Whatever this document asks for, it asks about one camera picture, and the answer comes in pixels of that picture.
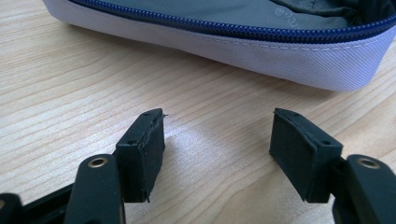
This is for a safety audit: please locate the white pouch with blue zipper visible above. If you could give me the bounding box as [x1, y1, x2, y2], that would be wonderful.
[42, 0, 396, 92]

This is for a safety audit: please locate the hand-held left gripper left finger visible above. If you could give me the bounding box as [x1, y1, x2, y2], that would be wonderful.
[113, 107, 166, 203]

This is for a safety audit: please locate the dark green cloth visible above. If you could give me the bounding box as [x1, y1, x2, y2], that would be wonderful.
[270, 0, 396, 26]

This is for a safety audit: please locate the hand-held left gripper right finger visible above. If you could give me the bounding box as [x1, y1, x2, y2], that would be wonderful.
[269, 107, 344, 204]

